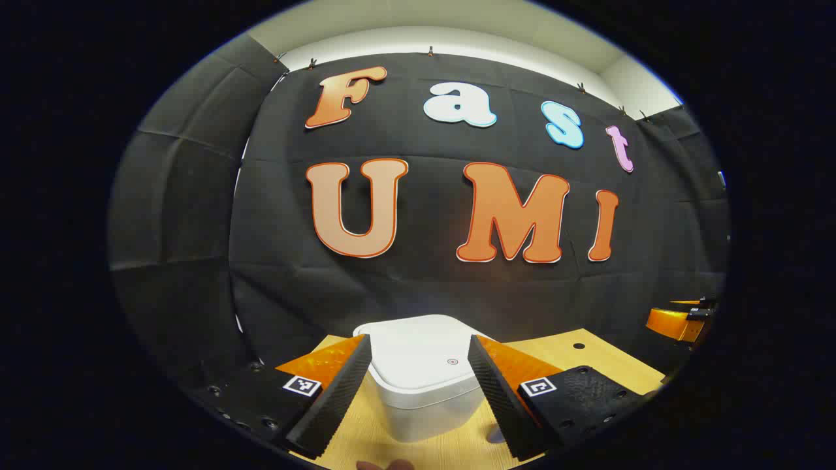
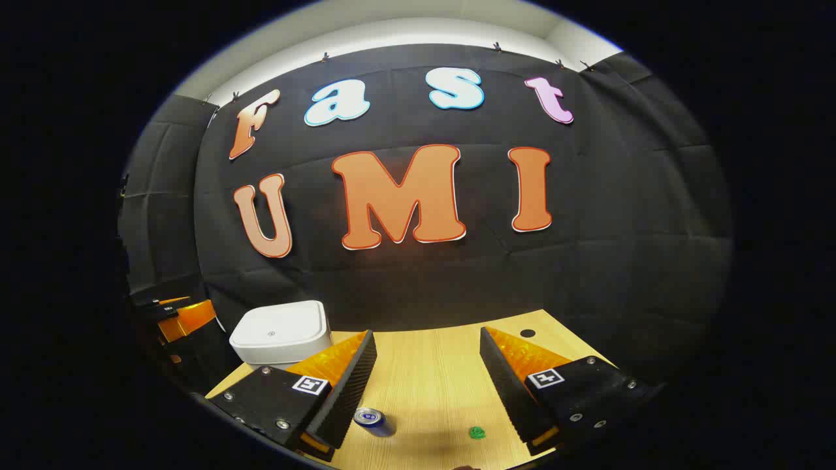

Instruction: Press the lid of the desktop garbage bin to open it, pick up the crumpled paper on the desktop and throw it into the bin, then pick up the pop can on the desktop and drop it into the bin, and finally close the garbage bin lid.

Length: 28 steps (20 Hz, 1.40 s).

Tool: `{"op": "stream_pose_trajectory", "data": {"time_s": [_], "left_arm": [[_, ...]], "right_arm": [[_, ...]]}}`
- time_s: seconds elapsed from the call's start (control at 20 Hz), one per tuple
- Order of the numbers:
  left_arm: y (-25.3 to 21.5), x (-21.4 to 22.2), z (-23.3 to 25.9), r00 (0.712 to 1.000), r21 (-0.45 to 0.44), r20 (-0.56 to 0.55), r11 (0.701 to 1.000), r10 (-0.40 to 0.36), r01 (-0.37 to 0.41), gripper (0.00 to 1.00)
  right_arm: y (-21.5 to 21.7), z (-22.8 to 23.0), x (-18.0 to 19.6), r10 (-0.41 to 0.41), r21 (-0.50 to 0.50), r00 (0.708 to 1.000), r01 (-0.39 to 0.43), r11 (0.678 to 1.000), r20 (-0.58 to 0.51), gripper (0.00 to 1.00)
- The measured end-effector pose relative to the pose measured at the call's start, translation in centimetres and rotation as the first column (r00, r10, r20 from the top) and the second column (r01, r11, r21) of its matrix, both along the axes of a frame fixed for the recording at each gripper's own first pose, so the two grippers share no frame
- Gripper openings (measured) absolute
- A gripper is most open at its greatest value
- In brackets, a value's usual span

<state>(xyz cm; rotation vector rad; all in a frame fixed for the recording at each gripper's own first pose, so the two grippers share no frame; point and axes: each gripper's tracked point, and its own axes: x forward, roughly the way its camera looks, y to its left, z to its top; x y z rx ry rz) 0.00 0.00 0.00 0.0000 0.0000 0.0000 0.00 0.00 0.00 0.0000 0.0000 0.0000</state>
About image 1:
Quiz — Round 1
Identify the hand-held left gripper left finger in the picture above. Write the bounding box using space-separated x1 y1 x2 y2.
189 334 373 460

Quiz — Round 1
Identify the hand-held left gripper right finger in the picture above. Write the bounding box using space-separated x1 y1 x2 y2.
468 334 646 462

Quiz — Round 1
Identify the white desktop garbage bin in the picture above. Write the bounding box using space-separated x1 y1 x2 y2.
353 315 500 445

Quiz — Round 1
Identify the wooden desktop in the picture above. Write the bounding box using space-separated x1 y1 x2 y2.
287 328 667 470

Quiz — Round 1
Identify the black backdrop cloth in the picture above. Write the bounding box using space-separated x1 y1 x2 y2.
108 33 731 405

